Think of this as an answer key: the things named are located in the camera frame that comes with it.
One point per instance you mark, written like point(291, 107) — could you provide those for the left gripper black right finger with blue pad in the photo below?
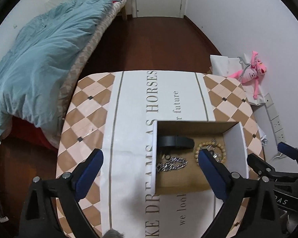
point(218, 176)

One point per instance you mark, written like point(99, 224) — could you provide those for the white power strip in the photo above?
point(274, 119)

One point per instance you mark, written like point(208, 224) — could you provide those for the black wristband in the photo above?
point(175, 142)

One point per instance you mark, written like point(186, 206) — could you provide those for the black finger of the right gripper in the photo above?
point(288, 150)

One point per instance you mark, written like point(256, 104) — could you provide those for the teal blanket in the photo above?
point(38, 73)

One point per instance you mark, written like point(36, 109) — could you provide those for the pink panther plush toy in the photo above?
point(252, 72)

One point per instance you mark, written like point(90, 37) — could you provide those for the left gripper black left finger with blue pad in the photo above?
point(79, 181)

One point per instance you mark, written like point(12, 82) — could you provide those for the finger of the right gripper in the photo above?
point(259, 166)

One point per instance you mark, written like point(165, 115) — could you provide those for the white cardboard box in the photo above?
point(193, 156)

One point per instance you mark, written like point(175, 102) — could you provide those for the bed mattress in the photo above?
point(94, 42)

